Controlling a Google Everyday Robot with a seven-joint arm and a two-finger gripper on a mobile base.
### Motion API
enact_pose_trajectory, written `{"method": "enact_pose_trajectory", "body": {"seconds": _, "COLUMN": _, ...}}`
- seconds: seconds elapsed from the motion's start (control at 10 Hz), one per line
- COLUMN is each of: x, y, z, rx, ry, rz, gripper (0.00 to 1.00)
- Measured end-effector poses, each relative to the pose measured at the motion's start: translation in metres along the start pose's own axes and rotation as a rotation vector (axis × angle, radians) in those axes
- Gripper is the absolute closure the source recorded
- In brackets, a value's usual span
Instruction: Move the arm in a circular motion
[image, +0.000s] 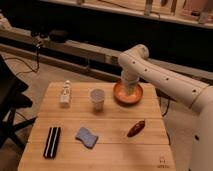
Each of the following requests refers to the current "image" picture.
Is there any translucent plastic cup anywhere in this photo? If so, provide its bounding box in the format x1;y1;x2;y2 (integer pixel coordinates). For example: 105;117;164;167
90;88;105;111

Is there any blue sponge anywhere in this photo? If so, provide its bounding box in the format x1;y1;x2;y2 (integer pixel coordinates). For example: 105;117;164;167
75;127;98;149

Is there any small white bottle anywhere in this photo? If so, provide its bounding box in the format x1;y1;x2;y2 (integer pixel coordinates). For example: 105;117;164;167
59;80;71;107

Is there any black white striped block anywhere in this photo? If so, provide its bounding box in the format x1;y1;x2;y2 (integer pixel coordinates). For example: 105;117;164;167
43;127;61;159

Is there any black power adapter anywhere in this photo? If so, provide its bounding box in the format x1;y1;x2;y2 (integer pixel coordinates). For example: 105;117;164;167
49;30;68;43

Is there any black cable on floor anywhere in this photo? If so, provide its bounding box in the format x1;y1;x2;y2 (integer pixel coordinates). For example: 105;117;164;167
3;43;43;76

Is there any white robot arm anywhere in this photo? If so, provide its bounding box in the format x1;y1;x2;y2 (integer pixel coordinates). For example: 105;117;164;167
118;44;213;171

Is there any orange wooden bowl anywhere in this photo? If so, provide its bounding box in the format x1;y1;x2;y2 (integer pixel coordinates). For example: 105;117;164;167
113;82;143;105

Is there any dark red chili pepper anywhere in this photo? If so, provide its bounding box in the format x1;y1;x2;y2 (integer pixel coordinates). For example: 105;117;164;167
127;120;145;137

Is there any black office chair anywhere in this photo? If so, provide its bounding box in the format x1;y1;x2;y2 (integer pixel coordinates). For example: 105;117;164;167
0;55;36;149

